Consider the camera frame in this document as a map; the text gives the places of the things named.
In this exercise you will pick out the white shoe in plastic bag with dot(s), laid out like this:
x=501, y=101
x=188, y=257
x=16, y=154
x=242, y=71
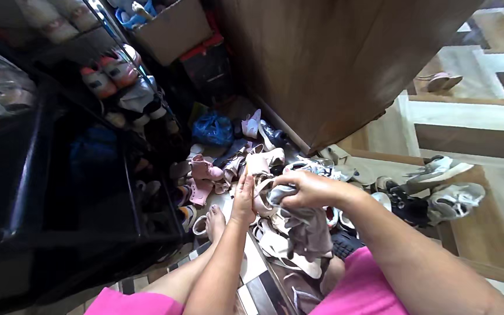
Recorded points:
x=457, y=199

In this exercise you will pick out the person's right fingers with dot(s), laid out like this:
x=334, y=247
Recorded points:
x=284, y=178

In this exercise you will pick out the person's left fingers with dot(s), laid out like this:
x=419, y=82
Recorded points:
x=246, y=183

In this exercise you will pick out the brown cardboard box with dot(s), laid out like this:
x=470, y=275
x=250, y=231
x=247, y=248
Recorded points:
x=173, y=33

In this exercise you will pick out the black lace-up sneaker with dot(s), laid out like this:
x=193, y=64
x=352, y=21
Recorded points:
x=405, y=202

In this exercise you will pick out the large brown wooden cabinet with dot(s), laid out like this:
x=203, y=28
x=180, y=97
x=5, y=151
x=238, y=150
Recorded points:
x=330, y=61

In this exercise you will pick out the person's right forearm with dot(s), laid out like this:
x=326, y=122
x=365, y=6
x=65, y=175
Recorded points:
x=418, y=249

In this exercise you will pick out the pile of shoes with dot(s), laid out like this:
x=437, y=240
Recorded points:
x=274, y=239

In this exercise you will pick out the person's right hand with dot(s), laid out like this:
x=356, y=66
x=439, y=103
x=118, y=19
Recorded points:
x=311, y=189

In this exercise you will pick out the person's right thumb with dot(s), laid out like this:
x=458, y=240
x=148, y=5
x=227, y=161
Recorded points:
x=292, y=201

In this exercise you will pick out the person's left forearm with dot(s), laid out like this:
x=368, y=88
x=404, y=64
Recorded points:
x=219, y=273

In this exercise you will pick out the clear plastic bag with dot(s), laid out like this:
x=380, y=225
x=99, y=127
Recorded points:
x=0, y=87

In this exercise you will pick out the black box with red lid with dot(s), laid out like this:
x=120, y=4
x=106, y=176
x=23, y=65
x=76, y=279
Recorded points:
x=207, y=65

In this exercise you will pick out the person's left hand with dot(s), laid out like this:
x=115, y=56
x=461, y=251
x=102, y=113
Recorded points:
x=244, y=206

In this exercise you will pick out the black shoe rack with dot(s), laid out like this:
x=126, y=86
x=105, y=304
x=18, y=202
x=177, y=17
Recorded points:
x=77, y=201

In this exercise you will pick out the blue plastic bag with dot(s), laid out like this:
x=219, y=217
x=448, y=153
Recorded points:
x=213, y=129

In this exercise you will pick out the pair of pink sandals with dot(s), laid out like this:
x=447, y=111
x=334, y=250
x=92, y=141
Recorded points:
x=440, y=82

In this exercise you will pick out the grey white-soled sneaker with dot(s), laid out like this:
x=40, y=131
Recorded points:
x=442, y=169

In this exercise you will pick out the grey cloth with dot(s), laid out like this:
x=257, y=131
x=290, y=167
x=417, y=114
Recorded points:
x=309, y=232

